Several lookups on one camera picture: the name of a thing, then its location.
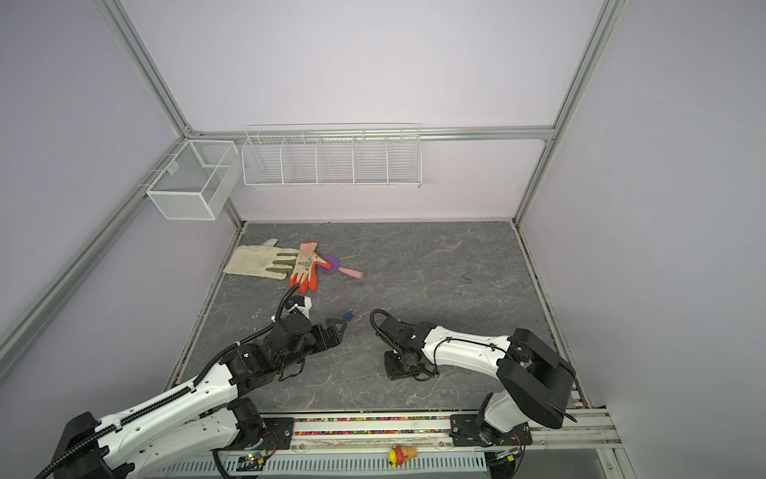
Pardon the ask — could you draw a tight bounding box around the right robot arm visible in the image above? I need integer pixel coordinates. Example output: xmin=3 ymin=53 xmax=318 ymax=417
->
xmin=370 ymin=309 xmax=576 ymax=447

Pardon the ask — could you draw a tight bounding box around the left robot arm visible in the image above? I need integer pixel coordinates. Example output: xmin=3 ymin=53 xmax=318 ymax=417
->
xmin=39 ymin=287 xmax=347 ymax=478

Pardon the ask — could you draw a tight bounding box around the red white work glove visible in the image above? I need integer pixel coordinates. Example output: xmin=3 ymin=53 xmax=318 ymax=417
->
xmin=289 ymin=241 xmax=331 ymax=293

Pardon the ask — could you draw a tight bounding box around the purple pink toy shovel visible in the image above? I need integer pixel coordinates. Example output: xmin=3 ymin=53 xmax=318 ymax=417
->
xmin=318 ymin=255 xmax=364 ymax=279

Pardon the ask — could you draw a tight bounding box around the cream green work glove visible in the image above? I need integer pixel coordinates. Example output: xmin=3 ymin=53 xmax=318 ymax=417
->
xmin=223 ymin=239 xmax=298 ymax=281

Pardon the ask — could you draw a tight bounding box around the white mesh box basket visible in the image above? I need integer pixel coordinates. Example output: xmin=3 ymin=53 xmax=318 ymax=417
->
xmin=147 ymin=140 xmax=241 ymax=221

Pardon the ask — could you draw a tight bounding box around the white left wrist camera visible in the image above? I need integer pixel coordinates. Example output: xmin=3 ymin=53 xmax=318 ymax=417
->
xmin=285 ymin=297 xmax=312 ymax=319

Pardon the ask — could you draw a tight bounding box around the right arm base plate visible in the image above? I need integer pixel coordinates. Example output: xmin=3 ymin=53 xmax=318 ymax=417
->
xmin=449 ymin=414 xmax=533 ymax=447

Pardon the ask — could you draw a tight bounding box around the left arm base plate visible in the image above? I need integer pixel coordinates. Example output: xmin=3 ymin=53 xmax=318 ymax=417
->
xmin=237 ymin=416 xmax=295 ymax=451

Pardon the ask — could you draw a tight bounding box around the white wire shelf basket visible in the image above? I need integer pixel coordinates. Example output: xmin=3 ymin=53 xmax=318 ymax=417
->
xmin=241 ymin=123 xmax=423 ymax=189

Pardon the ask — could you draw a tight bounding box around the white vented cable duct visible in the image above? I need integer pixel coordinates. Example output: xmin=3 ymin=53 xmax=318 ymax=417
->
xmin=150 ymin=451 xmax=489 ymax=478

